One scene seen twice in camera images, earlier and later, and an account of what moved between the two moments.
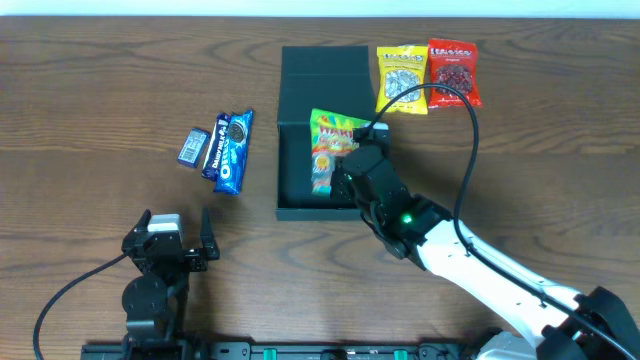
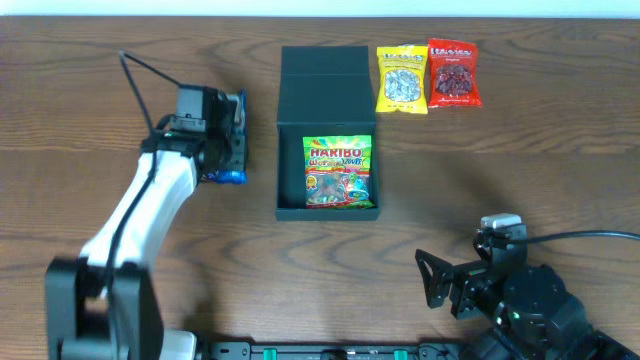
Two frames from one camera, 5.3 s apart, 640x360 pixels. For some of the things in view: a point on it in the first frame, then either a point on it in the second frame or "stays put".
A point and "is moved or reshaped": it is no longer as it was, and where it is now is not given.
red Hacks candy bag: (453, 64) stays put
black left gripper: (176, 255) → (238, 141)
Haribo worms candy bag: (332, 136) is moved or reshaped
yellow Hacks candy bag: (400, 68) stays put
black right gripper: (347, 173) → (455, 280)
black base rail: (284, 351) stays put
